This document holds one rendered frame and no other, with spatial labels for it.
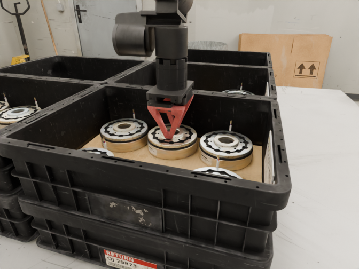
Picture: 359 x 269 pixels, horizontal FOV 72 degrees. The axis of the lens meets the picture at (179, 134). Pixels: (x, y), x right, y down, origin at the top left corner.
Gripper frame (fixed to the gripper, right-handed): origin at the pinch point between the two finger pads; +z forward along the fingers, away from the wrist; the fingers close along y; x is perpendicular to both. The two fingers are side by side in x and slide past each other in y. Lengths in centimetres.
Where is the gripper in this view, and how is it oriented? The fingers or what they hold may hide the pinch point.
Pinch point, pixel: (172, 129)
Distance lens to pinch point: 50.8
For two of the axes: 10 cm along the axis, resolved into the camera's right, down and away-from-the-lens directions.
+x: 9.6, 1.3, -2.3
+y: -2.7, 4.4, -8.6
